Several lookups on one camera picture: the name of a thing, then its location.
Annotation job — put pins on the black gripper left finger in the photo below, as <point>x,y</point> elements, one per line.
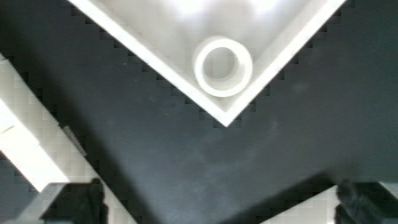
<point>67,204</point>

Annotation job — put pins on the white square tabletop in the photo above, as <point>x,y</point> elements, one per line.
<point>215,43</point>

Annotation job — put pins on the white U-shaped obstacle fence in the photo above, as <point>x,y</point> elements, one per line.
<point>35,145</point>

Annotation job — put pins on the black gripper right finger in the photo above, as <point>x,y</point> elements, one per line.
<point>367,203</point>

